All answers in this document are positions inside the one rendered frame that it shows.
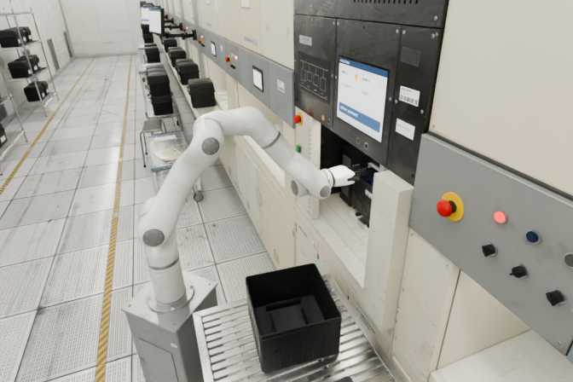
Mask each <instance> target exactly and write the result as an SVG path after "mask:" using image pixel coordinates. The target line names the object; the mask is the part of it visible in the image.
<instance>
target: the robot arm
mask: <svg viewBox="0 0 573 382"><path fill-rule="evenodd" d="M193 133H194V137H193V140H192V141H191V143H190V145H189V146H188V148H187V149H186V150H185V151H184V152H183V153H182V154H181V155H180V156H179V157H178V159H177V160H176V162H175V163H174V165H173V166H172V167H171V169H170V171H169V173H168V174H167V176H166V178H165V180H164V182H163V184H162V186H161V188H160V190H159V192H158V194H157V196H156V197H152V198H150V199H148V200H146V201H145V202H144V203H143V205H142V208H141V210H140V214H139V218H138V224H137V229H136V233H137V237H138V239H139V241H140V242H141V243H142V244H143V245H144V246H145V254H146V259H147V263H148V269H149V273H150V276H151V280H152V284H153V287H152V288H151V289H150V291H149V292H148V295H147V303H148V307H149V308H150V309H151V310H153V311H156V312H159V313H168V312H172V311H176V310H179V309H181V308H182V307H183V306H185V305H186V304H187V303H188V302H189V301H190V300H191V299H192V297H193V295H194V285H193V283H192V282H191V281H190V280H188V279H186V278H183V275H182V267H181V262H180V258H179V253H178V248H177V235H176V224H177V220H178V218H179V216H180V214H181V211H182V208H183V206H184V203H185V201H186V199H187V197H188V195H189V193H190V191H191V189H192V188H193V186H194V185H195V183H196V182H197V180H198V178H199V177H200V175H201V174H202V173H203V171H204V170H205V169H206V168H208V167H209V166H210V165H211V164H213V163H214V162H215V161H216V159H217V158H218V156H219V155H220V153H221V152H222V150H223V145H224V138H223V137H224V136H250V137H251V138H252V139H253V140H254V141H255V142H256V143H257V145H258V146H259V147H260V148H261V149H262V150H263V151H264V152H265V153H266V154H267V155H268V156H269V157H270V158H271V159H272V160H273V161H274V162H275V163H276V164H277V165H278V166H279V167H280V168H281V169H282V170H284V171H285V172H287V173H288V174H290V175H291V176H292V177H293V178H292V179H291V189H292V192H293V194H294V195H295V196H296V197H297V198H300V197H303V196H306V195H312V196H314V197H316V198H317V199H320V200H324V199H326V198H327V197H328V196H329V195H330V193H331V188H332V187H340V186H345V185H349V184H352V183H354V182H355V181H360V177H361V176H365V175H366V172H367V168H363V169H360V170H359V168H360V165H359V164H357V165H352V166H350V165H349V166H343V165H339V166H335V167H333V168H330V169H322V170H320V171H318V170H317V168H316V167H315V166H313V165H312V164H311V163H310V162H309V161H308V160H307V159H306V158H305V157H303V156H302V155H301V154H299V153H298V152H297V151H296V150H295V149H294V148H293V147H292V146H291V144H290V143H289V142H288V141H287V140H286V138H285V137H284V136H283V135H282V134H281V133H280V132H279V131H278V130H277V129H276V128H275V126H274V125H273V124H272V123H271V122H270V121H269V119H268V118H267V117H266V116H265V115H264V114H263V113H262V112H261V111H260V110H258V109H257V108H255V107H240V108H236V109H233V110H228V111H214V112H210V113H206V114H204V115H202V116H200V117H198V118H197V119H196V120H195V122H194V126H193ZM355 174H356V176H355Z"/></svg>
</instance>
